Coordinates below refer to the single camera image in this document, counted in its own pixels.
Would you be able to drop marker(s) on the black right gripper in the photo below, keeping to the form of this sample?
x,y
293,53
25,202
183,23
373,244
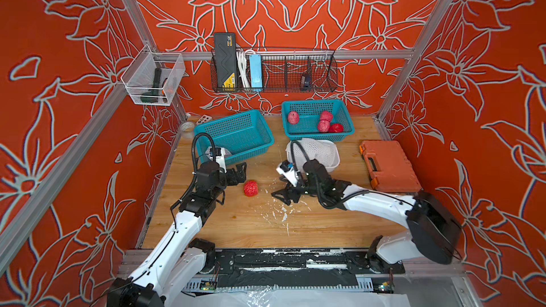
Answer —
x,y
284,194

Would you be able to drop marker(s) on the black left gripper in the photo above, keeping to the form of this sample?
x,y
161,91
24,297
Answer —
x,y
240,174

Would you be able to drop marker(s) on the teal basket with netted apples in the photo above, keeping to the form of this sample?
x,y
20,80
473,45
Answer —
x,y
245,135

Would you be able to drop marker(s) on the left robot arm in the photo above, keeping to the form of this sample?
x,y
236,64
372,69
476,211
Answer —
x,y
160,279

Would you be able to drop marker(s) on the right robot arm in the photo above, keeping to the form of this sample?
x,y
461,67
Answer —
x,y
431,231

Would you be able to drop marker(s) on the teal basket for bare apples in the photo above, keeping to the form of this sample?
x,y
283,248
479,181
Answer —
x,y
309,114

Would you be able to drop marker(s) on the white plastic tub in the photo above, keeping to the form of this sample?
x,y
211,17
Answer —
x,y
328,162

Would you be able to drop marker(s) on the white remote control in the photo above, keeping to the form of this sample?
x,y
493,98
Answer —
x,y
204,119

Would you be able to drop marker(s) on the clear tape roll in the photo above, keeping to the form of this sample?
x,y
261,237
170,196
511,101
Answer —
x,y
187,130

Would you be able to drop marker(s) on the orange tool case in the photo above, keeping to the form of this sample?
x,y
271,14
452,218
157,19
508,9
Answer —
x,y
389,168

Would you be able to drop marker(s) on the small black device in basket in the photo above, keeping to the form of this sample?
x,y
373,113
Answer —
x,y
305,83

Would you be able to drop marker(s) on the light blue power bank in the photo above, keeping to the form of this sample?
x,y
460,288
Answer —
x,y
255,62

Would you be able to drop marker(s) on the black box device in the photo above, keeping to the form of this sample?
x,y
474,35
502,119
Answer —
x,y
226,60

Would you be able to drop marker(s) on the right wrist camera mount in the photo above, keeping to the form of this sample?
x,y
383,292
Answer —
x,y
291,178

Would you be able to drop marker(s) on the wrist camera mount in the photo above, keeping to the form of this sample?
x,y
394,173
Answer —
x,y
221,161
291,178

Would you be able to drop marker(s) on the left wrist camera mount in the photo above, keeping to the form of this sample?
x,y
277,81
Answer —
x,y
221,161

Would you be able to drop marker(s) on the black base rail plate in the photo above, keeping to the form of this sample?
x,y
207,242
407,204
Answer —
x,y
327,269

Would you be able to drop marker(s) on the black wire wall basket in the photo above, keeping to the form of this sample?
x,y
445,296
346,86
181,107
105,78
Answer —
x,y
282,69

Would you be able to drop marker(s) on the dark green handled tool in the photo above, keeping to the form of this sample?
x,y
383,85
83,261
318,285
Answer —
x,y
153,94

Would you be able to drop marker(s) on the clear acrylic wall box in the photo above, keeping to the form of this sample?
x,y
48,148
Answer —
x,y
153,78

